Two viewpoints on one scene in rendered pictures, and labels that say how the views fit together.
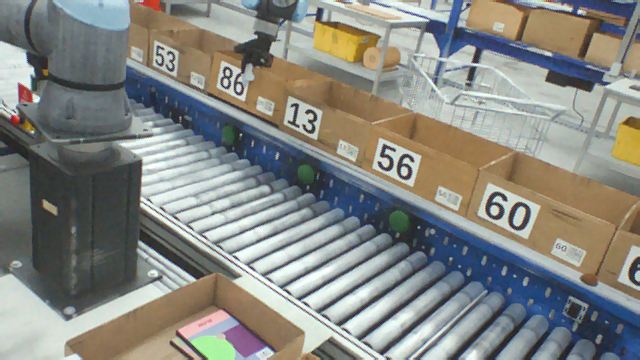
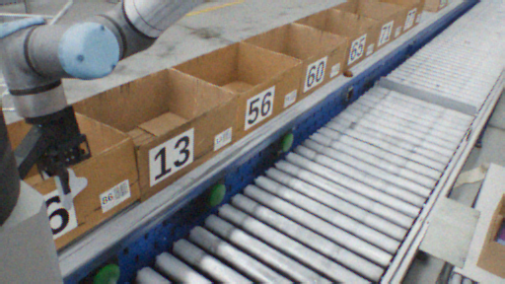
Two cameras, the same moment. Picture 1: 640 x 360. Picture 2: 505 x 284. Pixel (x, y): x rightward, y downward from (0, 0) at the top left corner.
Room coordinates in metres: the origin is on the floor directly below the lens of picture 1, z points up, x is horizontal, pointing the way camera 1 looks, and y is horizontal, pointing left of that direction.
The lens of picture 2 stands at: (1.82, 1.04, 1.60)
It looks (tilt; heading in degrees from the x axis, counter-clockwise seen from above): 32 degrees down; 269
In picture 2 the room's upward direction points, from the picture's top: 5 degrees clockwise
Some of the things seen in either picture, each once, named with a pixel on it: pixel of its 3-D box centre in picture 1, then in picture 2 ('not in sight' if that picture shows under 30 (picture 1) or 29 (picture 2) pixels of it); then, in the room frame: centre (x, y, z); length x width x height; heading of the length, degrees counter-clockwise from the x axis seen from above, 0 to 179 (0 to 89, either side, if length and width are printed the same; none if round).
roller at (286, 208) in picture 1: (262, 218); (290, 248); (1.66, 0.17, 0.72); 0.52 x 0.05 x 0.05; 146
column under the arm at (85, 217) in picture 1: (86, 214); not in sight; (1.17, 0.53, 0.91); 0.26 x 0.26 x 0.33; 57
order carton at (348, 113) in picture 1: (345, 121); (156, 126); (2.07, -0.03, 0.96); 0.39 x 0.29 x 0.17; 56
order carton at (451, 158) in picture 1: (437, 160); (237, 86); (1.85, -0.36, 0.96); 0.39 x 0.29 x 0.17; 56
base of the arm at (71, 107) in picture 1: (86, 95); not in sight; (1.17, 0.53, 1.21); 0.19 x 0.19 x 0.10
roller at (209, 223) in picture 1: (248, 210); (277, 261); (1.69, 0.23, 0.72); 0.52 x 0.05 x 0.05; 146
